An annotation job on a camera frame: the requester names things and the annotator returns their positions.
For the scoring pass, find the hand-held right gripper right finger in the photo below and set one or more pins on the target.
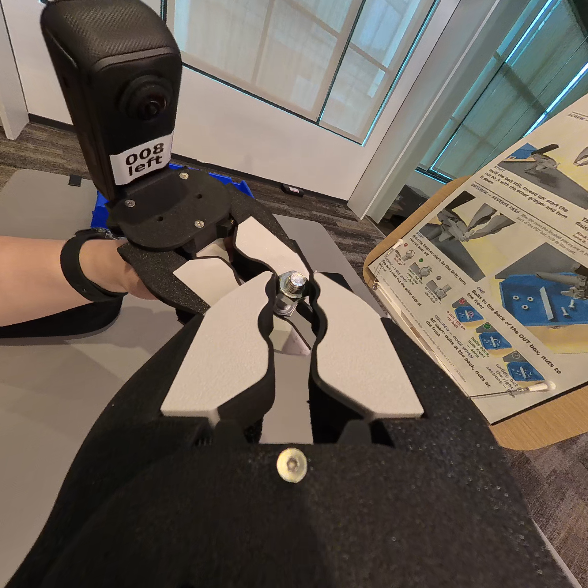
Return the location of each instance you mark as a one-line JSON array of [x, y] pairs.
[[363, 363]]

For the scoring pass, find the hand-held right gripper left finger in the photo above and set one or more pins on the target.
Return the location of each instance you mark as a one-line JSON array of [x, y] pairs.
[[220, 358]]

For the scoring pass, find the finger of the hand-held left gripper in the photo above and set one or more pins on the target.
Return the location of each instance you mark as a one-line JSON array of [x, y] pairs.
[[266, 243], [206, 280]]

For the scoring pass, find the silver hex bolt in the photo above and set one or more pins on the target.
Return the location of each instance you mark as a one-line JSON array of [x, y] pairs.
[[297, 282]]

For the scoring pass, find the blue plastic bin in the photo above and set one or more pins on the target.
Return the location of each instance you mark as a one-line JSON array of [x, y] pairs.
[[99, 211]]

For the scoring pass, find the person's left forearm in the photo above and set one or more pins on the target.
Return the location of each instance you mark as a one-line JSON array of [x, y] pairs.
[[32, 275]]

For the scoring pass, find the person's left hand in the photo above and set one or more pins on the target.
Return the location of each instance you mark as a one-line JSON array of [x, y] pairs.
[[108, 266]]

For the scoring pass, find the small black floor box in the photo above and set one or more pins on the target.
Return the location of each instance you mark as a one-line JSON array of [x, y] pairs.
[[292, 190]]

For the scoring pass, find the black wristband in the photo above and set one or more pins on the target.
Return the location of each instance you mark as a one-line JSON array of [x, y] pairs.
[[73, 271]]

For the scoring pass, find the large paned window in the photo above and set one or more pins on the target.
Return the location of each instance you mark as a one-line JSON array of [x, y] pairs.
[[275, 55]]

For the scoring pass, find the printed instruction sheet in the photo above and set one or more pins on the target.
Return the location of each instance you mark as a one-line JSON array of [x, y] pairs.
[[505, 257]]

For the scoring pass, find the tall glass window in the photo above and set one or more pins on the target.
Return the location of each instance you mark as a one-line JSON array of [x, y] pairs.
[[505, 92]]

